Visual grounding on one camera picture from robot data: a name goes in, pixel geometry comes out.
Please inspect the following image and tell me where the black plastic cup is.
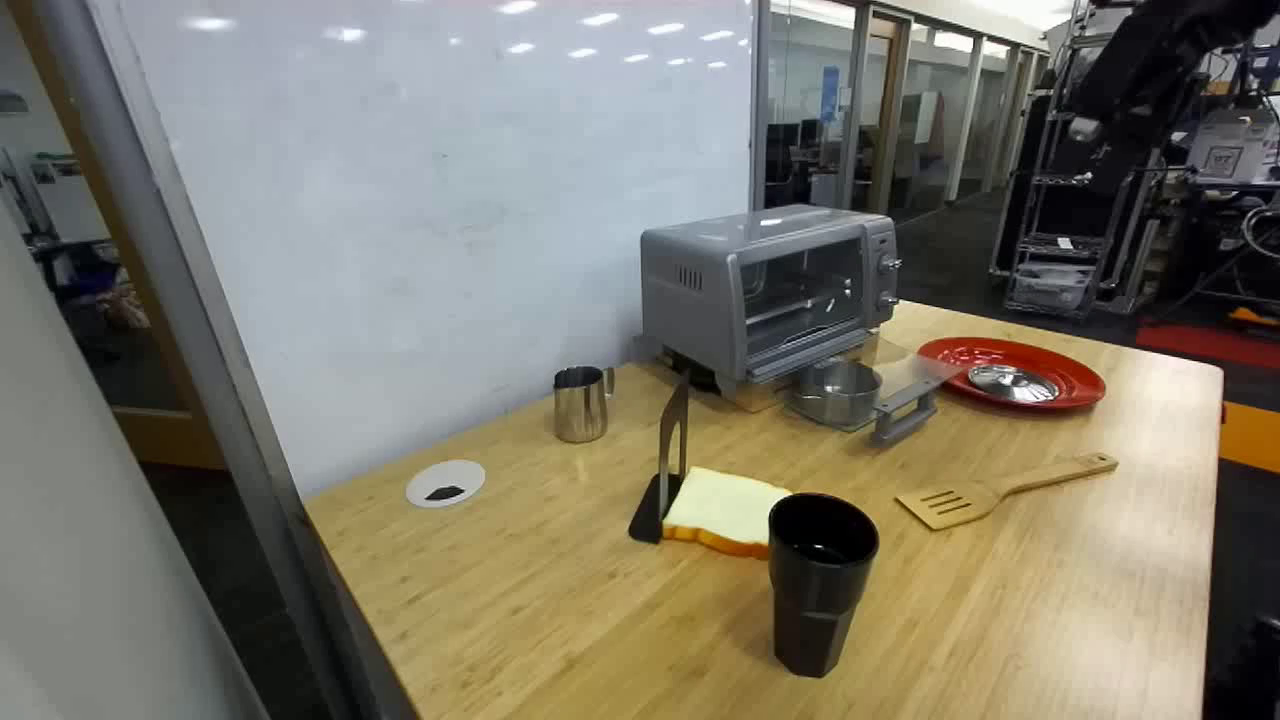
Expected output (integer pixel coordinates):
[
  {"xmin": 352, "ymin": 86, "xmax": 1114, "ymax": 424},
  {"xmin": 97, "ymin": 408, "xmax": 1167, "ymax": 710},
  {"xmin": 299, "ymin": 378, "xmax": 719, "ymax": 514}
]
[{"xmin": 763, "ymin": 490, "xmax": 886, "ymax": 678}]

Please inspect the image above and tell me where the black equipment rack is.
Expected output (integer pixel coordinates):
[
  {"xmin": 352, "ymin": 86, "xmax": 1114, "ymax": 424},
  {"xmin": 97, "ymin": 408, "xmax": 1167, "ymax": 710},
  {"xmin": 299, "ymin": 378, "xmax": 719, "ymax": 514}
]
[{"xmin": 994, "ymin": 22, "xmax": 1183, "ymax": 325}]

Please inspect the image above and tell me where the grey mini toaster oven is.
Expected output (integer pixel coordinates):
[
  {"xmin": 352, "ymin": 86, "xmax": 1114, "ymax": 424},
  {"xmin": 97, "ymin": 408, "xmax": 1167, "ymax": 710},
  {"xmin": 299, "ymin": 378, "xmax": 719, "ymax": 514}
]
[{"xmin": 637, "ymin": 200, "xmax": 905, "ymax": 400}]

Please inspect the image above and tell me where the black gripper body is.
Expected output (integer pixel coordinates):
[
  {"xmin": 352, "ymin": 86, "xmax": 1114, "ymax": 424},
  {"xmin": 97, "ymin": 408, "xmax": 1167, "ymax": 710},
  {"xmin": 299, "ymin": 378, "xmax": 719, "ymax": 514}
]
[{"xmin": 1064, "ymin": 0, "xmax": 1280, "ymax": 129}]

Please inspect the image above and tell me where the small steel milk pitcher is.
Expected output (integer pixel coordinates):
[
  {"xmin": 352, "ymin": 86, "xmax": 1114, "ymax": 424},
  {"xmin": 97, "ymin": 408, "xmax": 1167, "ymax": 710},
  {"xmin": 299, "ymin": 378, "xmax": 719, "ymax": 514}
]
[{"xmin": 548, "ymin": 362, "xmax": 622, "ymax": 449}]

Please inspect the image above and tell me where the slice of white bread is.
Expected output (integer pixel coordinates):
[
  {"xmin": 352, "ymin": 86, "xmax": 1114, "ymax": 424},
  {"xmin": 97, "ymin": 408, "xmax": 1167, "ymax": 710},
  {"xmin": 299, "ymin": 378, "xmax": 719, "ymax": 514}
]
[{"xmin": 659, "ymin": 465, "xmax": 798, "ymax": 560}]

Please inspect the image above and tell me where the white table cable grommet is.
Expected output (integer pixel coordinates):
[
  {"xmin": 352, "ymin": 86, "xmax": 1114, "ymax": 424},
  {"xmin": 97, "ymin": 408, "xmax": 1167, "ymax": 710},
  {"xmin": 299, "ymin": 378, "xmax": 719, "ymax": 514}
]
[{"xmin": 404, "ymin": 455, "xmax": 492, "ymax": 513}]

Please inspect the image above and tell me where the red round plate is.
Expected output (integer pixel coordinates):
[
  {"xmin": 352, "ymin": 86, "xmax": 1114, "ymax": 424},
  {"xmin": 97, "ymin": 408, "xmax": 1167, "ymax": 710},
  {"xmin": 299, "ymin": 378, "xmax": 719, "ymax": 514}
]
[{"xmin": 918, "ymin": 330, "xmax": 1114, "ymax": 414}]

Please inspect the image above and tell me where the grey metal frame post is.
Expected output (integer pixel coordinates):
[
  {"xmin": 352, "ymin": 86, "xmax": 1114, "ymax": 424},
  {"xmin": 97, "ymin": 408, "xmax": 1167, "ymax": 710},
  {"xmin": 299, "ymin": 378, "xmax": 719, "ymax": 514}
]
[{"xmin": 22, "ymin": 0, "xmax": 421, "ymax": 720}]

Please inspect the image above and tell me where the white equipment box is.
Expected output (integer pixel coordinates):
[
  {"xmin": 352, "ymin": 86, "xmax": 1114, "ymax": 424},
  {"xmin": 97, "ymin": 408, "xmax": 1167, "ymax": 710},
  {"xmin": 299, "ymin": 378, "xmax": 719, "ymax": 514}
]
[{"xmin": 1183, "ymin": 104, "xmax": 1280, "ymax": 190}]

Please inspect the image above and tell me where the round steel lid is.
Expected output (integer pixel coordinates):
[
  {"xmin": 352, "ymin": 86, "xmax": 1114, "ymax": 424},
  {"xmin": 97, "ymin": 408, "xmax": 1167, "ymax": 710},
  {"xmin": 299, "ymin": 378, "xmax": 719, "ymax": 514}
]
[{"xmin": 963, "ymin": 358, "xmax": 1064, "ymax": 411}]

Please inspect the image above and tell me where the black metal stand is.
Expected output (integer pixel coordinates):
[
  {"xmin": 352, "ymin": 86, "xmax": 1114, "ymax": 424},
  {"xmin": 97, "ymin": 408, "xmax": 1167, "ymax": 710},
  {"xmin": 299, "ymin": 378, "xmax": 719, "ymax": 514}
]
[{"xmin": 623, "ymin": 376, "xmax": 697, "ymax": 549}]

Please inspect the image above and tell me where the wooden slotted spatula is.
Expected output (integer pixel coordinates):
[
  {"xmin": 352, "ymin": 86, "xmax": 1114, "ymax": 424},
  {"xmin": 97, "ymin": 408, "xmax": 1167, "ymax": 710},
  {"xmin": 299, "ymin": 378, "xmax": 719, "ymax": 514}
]
[{"xmin": 891, "ymin": 449, "xmax": 1123, "ymax": 537}]

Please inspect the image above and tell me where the glass oven door with handle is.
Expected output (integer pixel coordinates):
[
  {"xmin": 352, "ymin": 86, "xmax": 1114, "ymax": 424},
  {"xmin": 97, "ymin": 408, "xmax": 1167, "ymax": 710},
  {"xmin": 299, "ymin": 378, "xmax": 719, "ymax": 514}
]
[{"xmin": 747, "ymin": 330, "xmax": 962, "ymax": 451}]

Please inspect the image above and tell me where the large white whiteboard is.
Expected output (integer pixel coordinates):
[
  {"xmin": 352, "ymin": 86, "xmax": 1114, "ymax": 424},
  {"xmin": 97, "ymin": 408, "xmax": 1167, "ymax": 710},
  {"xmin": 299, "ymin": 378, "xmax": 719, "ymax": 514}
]
[{"xmin": 113, "ymin": 0, "xmax": 760, "ymax": 501}]

